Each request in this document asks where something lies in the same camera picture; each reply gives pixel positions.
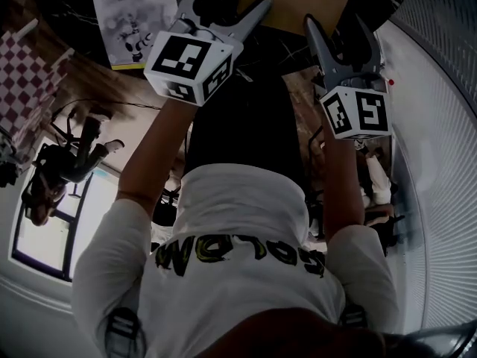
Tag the person's right forearm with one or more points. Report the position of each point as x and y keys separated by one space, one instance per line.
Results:
x=341 y=185

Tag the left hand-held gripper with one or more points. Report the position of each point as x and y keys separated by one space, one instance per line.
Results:
x=186 y=60

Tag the yellow book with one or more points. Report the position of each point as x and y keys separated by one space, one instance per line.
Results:
x=302 y=2

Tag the person's white printed shirt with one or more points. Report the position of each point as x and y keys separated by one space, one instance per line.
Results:
x=231 y=274

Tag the dark framed window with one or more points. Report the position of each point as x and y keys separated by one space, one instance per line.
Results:
x=44 y=237

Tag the person's left forearm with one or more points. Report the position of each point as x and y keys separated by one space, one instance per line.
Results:
x=156 y=147

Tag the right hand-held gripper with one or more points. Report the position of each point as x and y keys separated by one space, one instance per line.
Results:
x=357 y=112

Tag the person's black trousers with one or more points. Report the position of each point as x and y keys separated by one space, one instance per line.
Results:
x=242 y=125

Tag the white book with robot cover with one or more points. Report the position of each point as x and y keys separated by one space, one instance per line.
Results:
x=130 y=17

